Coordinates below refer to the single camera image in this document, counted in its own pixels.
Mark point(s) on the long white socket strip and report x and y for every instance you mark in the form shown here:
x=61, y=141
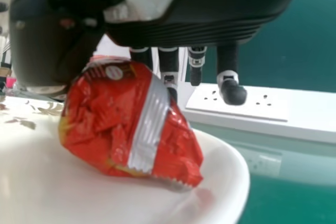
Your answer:
x=262, y=108

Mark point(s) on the small pink object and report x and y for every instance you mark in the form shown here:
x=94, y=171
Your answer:
x=11, y=82

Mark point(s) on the plate with brown leaf pattern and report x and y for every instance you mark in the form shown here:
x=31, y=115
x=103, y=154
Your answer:
x=52, y=182

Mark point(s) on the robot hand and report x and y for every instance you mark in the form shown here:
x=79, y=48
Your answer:
x=183, y=11
x=2, y=6

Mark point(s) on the red biscuit packet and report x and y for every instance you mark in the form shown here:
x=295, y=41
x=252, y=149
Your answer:
x=105, y=119

